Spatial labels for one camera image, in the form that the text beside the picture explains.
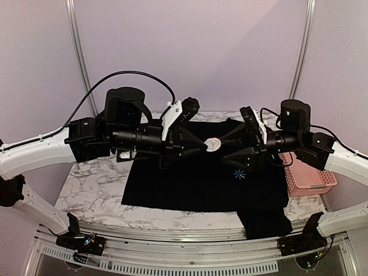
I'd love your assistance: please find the round orange white brooch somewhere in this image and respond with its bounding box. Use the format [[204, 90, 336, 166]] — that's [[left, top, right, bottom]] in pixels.
[[204, 137, 222, 152]]

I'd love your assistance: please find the black t-shirt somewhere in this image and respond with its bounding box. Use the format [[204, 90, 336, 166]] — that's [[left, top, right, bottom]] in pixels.
[[120, 117, 294, 240]]

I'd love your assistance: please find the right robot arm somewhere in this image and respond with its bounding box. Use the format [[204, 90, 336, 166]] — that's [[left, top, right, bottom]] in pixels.
[[220, 99, 367, 185]]

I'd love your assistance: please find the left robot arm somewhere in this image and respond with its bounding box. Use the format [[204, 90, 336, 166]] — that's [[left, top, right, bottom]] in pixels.
[[1, 87, 206, 250]]

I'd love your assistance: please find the black open brooch case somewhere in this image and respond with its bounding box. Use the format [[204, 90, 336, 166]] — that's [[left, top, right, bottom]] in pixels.
[[116, 151, 136, 163]]

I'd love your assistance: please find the pink perforated plastic basket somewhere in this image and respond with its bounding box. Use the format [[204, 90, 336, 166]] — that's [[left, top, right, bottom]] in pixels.
[[279, 152, 338, 197]]

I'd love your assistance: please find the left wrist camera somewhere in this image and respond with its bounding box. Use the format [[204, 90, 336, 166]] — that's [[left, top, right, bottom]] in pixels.
[[160, 97, 200, 141]]

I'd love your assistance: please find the aluminium front rail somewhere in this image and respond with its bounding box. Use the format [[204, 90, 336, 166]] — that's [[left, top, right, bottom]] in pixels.
[[26, 224, 358, 275]]

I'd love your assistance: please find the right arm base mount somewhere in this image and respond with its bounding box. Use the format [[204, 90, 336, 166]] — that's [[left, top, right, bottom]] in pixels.
[[277, 212, 333, 259]]

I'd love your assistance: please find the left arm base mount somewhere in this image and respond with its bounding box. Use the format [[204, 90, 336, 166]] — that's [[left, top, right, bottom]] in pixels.
[[56, 213, 106, 256]]

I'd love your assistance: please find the right aluminium frame post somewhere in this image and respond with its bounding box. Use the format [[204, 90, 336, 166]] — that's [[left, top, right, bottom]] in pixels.
[[289, 0, 317, 99]]

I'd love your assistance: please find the aluminium frame post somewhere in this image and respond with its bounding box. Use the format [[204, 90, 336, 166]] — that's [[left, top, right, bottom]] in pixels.
[[64, 0, 99, 116], [289, 0, 317, 99]]

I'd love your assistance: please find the left aluminium frame post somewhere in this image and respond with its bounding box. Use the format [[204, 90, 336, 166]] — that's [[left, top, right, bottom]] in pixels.
[[64, 0, 99, 116]]

